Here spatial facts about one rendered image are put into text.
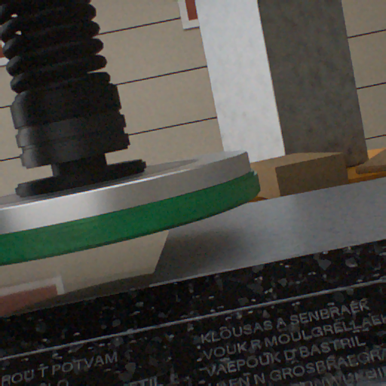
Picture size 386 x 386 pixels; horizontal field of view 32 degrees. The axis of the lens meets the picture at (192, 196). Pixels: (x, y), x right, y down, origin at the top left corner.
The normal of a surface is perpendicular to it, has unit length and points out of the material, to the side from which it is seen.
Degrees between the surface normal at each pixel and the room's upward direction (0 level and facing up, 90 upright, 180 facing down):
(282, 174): 90
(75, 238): 90
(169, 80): 90
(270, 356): 45
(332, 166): 90
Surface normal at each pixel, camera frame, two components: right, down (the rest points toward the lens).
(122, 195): 0.33, 0.03
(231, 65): -0.84, 0.22
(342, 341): -0.11, -0.63
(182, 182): 0.61, -0.04
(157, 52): 0.03, 0.09
